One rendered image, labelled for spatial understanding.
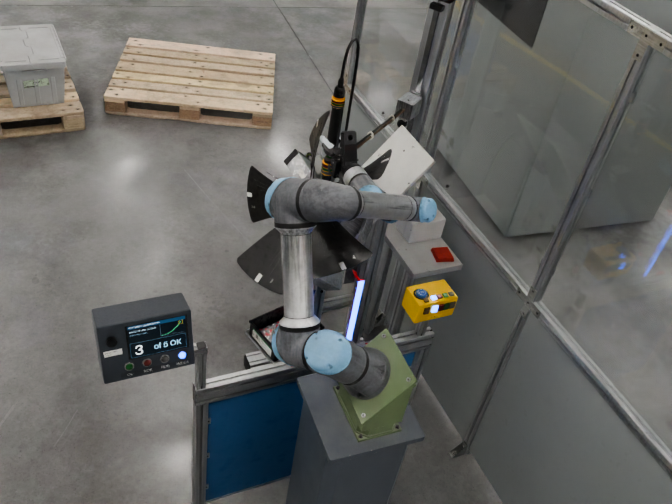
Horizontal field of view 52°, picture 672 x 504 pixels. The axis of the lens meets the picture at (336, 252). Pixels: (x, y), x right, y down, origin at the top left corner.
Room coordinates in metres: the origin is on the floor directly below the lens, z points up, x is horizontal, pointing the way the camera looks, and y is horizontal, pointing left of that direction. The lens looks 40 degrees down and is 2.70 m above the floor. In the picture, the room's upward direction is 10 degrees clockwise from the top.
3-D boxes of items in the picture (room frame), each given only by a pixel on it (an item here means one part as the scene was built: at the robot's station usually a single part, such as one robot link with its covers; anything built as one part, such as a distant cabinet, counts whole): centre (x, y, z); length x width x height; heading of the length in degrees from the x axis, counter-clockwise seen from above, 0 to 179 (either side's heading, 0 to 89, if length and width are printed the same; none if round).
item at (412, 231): (2.44, -0.33, 0.92); 0.17 x 0.16 x 0.11; 120
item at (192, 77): (4.89, 1.31, 0.07); 1.20 x 1.00 x 0.15; 99
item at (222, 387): (1.63, -0.02, 0.82); 0.90 x 0.04 x 0.08; 120
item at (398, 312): (2.36, -0.34, 0.42); 0.04 x 0.04 x 0.83; 30
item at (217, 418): (1.63, -0.02, 0.45); 0.82 x 0.02 x 0.66; 120
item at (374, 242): (2.27, -0.14, 0.58); 0.09 x 0.05 x 1.15; 30
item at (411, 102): (2.56, -0.19, 1.39); 0.10 x 0.07 x 0.09; 155
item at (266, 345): (1.73, 0.13, 0.85); 0.22 x 0.17 x 0.07; 135
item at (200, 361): (1.41, 0.36, 0.96); 0.03 x 0.03 x 0.20; 30
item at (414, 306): (1.82, -0.36, 1.02); 0.16 x 0.10 x 0.11; 120
